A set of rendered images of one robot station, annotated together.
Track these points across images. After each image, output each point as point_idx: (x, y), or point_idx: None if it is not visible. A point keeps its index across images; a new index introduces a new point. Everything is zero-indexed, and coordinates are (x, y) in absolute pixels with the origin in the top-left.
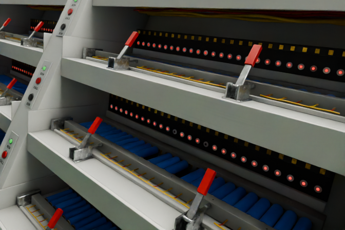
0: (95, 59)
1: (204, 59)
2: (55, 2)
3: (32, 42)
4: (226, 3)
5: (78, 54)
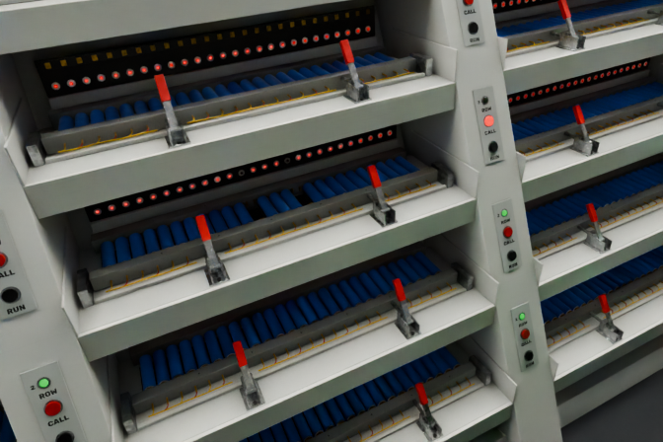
0: (82, 152)
1: (214, 67)
2: None
3: None
4: (292, 2)
5: (25, 165)
